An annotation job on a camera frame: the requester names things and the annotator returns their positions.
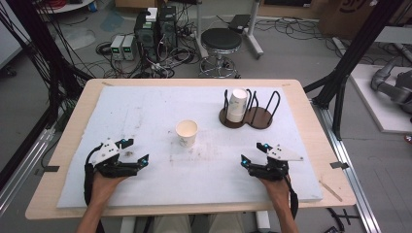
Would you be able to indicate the cardboard box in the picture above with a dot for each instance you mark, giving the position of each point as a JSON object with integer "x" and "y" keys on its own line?
{"x": 343, "y": 16}

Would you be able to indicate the aluminium floor rail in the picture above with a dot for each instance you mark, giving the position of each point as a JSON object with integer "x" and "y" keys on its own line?
{"x": 353, "y": 181}
{"x": 22, "y": 174}

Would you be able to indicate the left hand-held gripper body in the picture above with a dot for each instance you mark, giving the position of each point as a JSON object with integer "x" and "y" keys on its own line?
{"x": 110, "y": 161}

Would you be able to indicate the black tape piece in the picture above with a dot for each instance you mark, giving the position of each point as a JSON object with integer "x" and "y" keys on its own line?
{"x": 51, "y": 168}
{"x": 339, "y": 165}

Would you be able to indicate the light wooden table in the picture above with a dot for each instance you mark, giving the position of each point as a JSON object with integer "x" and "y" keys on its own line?
{"x": 330, "y": 142}

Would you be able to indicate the person's right hand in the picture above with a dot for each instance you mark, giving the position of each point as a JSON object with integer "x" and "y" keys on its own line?
{"x": 277, "y": 189}

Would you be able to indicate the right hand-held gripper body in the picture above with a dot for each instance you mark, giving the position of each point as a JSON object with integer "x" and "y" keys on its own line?
{"x": 275, "y": 163}

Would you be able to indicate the black metal frame post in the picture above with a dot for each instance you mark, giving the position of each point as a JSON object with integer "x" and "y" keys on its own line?
{"x": 35, "y": 39}
{"x": 356, "y": 48}

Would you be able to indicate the thin wooden stick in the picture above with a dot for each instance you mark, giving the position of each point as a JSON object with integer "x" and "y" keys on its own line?
{"x": 330, "y": 191}

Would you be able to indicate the black round stool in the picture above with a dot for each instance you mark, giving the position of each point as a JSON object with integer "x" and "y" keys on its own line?
{"x": 221, "y": 39}

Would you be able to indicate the stack of white paper cups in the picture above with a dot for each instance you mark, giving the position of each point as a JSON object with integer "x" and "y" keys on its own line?
{"x": 236, "y": 103}

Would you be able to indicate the person's left hand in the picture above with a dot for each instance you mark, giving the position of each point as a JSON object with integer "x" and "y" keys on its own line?
{"x": 105, "y": 187}

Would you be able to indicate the black computer tower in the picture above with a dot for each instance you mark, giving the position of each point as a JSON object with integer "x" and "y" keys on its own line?
{"x": 167, "y": 27}
{"x": 145, "y": 35}

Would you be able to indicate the single printed paper cup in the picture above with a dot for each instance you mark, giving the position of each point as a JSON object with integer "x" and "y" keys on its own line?
{"x": 187, "y": 131}

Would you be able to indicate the white foam mat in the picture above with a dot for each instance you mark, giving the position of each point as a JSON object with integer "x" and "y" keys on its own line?
{"x": 210, "y": 174}

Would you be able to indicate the grey power supply unit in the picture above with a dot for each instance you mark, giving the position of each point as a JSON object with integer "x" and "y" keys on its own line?
{"x": 116, "y": 48}
{"x": 129, "y": 48}

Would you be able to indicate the white metal stand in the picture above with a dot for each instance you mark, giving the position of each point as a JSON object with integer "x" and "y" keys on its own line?
{"x": 254, "y": 32}

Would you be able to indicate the white floor board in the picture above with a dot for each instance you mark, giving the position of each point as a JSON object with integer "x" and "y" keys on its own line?
{"x": 372, "y": 106}

